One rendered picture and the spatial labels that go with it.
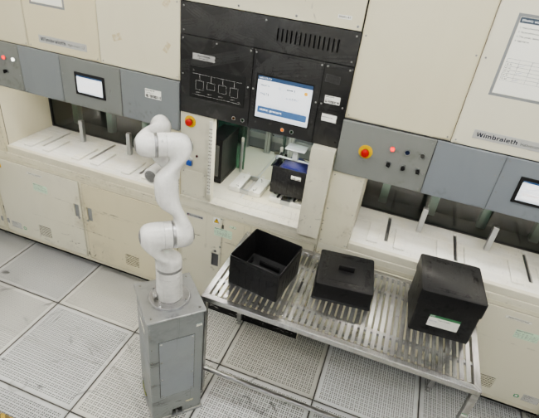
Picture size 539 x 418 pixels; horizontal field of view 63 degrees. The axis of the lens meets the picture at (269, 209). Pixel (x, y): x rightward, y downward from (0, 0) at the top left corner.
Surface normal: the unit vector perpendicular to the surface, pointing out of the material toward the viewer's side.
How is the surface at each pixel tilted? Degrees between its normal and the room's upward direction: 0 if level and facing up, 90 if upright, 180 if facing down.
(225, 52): 90
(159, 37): 90
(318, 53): 90
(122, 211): 90
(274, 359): 0
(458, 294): 0
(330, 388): 0
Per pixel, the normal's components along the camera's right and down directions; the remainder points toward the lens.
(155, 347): 0.43, 0.52
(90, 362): 0.11, -0.84
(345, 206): -0.33, 0.48
